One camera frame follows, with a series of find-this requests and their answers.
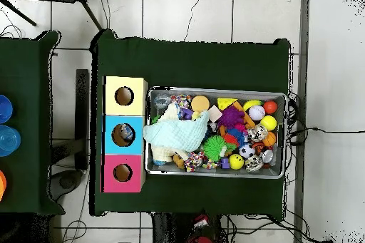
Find mint green cloth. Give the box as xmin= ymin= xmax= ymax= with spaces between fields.
xmin=142 ymin=103 xmax=211 ymax=152

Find clear wrapper with blue print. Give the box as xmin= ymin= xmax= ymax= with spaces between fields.
xmin=153 ymin=94 xmax=172 ymax=110

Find clear plastic wrapper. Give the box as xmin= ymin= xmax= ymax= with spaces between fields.
xmin=120 ymin=128 xmax=135 ymax=143

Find clear mesh bin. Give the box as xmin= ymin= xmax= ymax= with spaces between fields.
xmin=146 ymin=87 xmax=288 ymax=180

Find wooden three-hole sorting box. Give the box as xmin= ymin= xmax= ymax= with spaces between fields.
xmin=102 ymin=76 xmax=149 ymax=194

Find orange round disc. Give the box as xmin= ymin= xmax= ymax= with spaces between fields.
xmin=190 ymin=95 xmax=211 ymax=113

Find wooden cube block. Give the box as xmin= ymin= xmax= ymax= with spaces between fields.
xmin=207 ymin=105 xmax=223 ymax=123

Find green spiky ball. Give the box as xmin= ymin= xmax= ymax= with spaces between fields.
xmin=203 ymin=135 xmax=228 ymax=162

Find purple spiky ball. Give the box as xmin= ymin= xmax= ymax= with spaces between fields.
xmin=216 ymin=105 xmax=247 ymax=130

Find dark green table cloth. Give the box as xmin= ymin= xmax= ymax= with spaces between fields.
xmin=90 ymin=29 xmax=292 ymax=218

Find yellow smiley face ball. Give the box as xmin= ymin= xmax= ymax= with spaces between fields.
xmin=228 ymin=154 xmax=245 ymax=171

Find crushed silver can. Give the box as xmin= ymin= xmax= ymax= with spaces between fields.
xmin=249 ymin=124 xmax=269 ymax=142

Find red ball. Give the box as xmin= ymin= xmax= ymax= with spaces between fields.
xmin=262 ymin=99 xmax=279 ymax=113

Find dark green side-table cloth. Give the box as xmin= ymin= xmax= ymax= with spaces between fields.
xmin=0 ymin=31 xmax=65 ymax=217

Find light blue plastic cup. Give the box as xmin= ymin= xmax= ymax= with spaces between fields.
xmin=0 ymin=125 xmax=22 ymax=158

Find dark blue plastic cup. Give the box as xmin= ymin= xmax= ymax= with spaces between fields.
xmin=0 ymin=94 xmax=14 ymax=125

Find orange plastic cup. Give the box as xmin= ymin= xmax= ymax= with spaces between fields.
xmin=0 ymin=170 xmax=7 ymax=201

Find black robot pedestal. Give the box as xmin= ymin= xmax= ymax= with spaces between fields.
xmin=150 ymin=213 xmax=230 ymax=243

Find black floor cable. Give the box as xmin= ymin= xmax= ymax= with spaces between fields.
xmin=287 ymin=124 xmax=365 ymax=140

